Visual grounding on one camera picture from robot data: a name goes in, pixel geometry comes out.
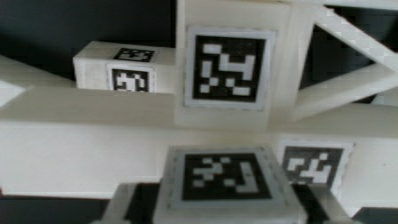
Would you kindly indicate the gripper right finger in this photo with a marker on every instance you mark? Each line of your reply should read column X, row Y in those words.
column 326, row 212

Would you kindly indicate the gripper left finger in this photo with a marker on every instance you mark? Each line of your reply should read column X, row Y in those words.
column 131, row 208

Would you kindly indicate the white tagged leg cube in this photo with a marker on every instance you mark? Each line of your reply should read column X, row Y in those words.
column 225, row 188

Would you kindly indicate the white chair back frame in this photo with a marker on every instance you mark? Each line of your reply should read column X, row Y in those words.
column 278, row 64

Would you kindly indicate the white chair seat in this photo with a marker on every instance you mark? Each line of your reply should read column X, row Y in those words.
column 126, row 67

